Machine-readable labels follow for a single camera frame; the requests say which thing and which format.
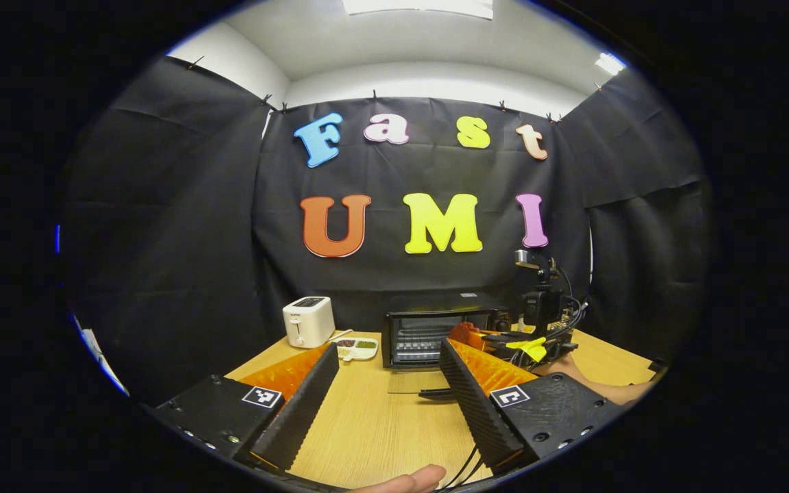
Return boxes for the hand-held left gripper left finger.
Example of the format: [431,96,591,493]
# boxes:
[150,342,340,473]

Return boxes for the white divided seasoning dish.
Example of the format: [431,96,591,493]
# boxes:
[335,337,379,362]

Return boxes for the ceiling light panel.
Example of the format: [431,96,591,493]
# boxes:
[342,0,495,20]

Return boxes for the white toaster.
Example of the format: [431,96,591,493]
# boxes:
[282,296,336,349]

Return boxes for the black cable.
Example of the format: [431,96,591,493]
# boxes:
[436,445,486,492]

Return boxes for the black electric oven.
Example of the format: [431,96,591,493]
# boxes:
[381,308,513,401]

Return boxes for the black backdrop cloth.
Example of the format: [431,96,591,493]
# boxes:
[59,56,714,405]

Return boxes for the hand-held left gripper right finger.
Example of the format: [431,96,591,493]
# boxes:
[439,337,628,475]

